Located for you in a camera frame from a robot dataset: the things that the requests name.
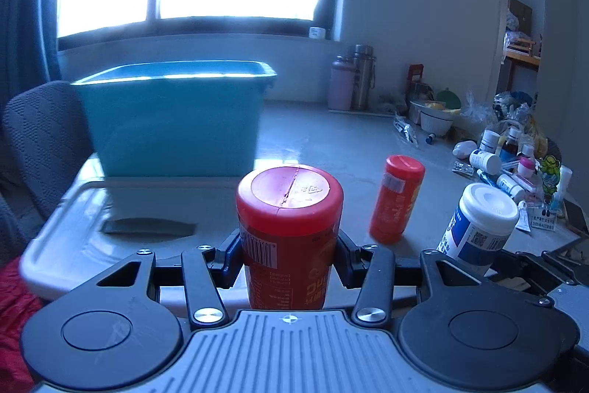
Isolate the white blue label canister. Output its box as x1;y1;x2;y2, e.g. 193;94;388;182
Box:
437;183;519;275

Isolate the large red canister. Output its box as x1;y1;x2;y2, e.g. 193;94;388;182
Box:
236;165;343;310

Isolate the white plastic bin lid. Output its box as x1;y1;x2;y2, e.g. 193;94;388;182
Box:
20;157;239;300

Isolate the white egg-shaped object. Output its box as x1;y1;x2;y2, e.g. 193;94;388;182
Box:
452;140;478;159

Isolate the small red canister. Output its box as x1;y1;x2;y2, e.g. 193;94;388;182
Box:
369;155;425;244

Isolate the cartoon frog sticker card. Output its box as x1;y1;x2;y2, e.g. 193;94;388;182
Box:
539;155;561;197

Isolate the white medicine bottle lying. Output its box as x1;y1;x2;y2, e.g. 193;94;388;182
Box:
469;148;502;176

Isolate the blue plastic storage bin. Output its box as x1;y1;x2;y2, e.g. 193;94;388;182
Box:
73;60;276;178

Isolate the white ribbed bowl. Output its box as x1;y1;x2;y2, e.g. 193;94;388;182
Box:
420;106;455;137

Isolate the red down jacket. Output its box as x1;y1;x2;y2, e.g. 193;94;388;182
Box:
0;257;42;393

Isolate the steel thermos bottle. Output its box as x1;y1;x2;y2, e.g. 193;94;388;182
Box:
352;44;376;111

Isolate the dark fabric office chair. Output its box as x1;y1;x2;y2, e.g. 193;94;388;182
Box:
1;81;94;265

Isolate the white cup on windowsill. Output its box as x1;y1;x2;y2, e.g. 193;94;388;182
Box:
308;26;327;40

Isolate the dark blue curtain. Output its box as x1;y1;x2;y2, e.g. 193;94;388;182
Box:
0;0;61;105

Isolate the red box by wall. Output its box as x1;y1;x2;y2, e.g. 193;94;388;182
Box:
406;64;424;94

